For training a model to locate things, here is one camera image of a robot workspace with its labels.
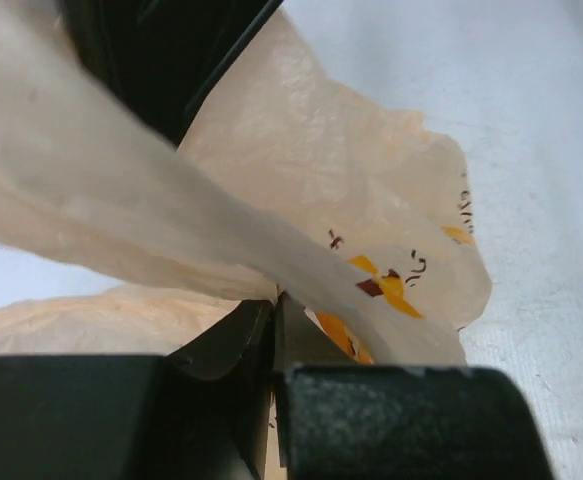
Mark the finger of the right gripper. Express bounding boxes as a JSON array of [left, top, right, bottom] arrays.
[[56, 0, 282, 146]]

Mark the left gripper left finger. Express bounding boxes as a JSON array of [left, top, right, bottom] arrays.
[[0, 301, 273, 479]]

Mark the orange plastic bag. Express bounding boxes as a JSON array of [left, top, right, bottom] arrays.
[[0, 1, 492, 365]]

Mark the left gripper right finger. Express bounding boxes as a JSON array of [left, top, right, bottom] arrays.
[[273, 295, 551, 479]]

